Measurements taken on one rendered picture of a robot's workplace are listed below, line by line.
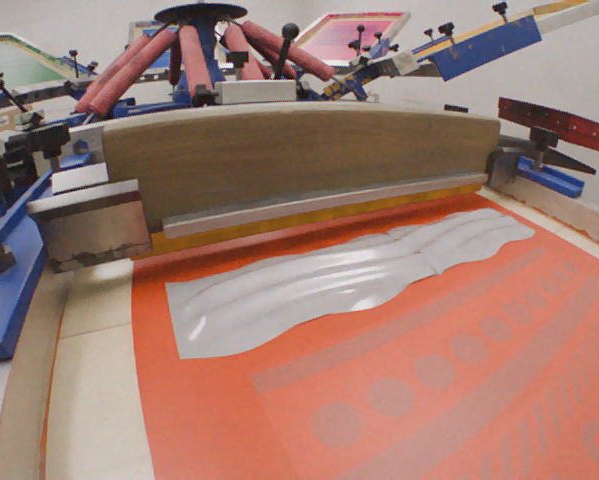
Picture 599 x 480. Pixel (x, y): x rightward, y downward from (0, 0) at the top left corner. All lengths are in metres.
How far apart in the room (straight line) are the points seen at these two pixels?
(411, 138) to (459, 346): 0.18
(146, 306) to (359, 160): 0.19
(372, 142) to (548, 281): 0.19
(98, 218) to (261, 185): 0.11
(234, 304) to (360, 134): 0.16
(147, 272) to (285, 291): 0.10
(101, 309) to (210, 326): 0.08
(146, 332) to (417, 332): 0.15
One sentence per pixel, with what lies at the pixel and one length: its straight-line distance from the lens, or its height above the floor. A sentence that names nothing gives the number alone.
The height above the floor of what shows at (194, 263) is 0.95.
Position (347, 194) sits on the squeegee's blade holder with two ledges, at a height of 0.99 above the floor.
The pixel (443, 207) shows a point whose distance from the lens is 0.37.
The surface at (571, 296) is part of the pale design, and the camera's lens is 0.29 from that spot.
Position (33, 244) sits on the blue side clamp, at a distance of 0.22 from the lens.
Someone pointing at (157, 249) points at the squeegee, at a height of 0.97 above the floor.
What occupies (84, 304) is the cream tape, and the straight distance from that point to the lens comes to 0.23.
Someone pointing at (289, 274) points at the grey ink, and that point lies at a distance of 0.21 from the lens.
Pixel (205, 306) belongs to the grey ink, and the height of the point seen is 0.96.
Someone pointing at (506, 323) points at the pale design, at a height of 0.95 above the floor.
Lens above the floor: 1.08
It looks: 29 degrees down
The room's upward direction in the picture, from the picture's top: 1 degrees clockwise
